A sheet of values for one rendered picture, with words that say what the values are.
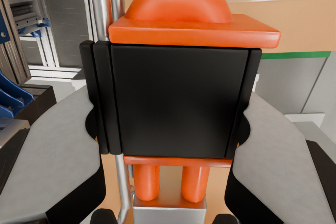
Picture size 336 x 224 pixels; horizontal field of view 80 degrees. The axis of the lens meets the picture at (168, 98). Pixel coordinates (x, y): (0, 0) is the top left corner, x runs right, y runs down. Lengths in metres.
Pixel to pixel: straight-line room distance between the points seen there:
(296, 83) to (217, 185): 1.22
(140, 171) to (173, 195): 0.04
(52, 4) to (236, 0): 0.87
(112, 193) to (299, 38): 0.81
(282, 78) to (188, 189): 1.48
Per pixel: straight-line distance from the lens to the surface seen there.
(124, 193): 0.17
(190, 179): 0.17
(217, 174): 0.56
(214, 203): 0.65
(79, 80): 0.83
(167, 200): 0.19
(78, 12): 1.19
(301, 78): 1.68
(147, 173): 0.16
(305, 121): 1.89
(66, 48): 1.27
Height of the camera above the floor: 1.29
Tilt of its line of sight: 60 degrees down
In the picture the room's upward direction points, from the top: 178 degrees counter-clockwise
